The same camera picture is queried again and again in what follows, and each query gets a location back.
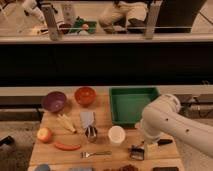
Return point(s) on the wooden board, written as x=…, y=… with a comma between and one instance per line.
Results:
x=60, y=160

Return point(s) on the blue round object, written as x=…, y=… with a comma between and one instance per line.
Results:
x=42, y=167

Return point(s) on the brown cookie pile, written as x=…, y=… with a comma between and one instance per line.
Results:
x=123, y=168

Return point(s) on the white paper cup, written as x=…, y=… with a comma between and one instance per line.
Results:
x=116, y=135

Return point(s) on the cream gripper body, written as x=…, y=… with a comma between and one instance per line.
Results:
x=149, y=149

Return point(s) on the black handled peeler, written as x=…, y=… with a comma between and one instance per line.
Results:
x=164, y=142

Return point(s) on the purple bowl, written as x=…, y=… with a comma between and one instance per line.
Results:
x=54, y=101

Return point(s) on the grey cloth piece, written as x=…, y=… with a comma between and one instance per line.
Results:
x=87, y=119

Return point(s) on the red yellow apple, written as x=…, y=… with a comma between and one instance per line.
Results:
x=44, y=135

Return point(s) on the small metal cup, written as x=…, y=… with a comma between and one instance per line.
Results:
x=91, y=133

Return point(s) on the black metal brush tool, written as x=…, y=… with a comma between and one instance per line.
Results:
x=137, y=153

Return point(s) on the dark brown block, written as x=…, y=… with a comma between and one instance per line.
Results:
x=165, y=169

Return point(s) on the green plastic tray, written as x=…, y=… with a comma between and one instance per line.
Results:
x=126, y=104

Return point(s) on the silver fork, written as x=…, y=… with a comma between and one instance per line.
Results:
x=89, y=154

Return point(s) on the orange bowl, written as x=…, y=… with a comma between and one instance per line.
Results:
x=85, y=96

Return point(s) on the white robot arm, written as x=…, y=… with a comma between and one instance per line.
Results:
x=162, y=115

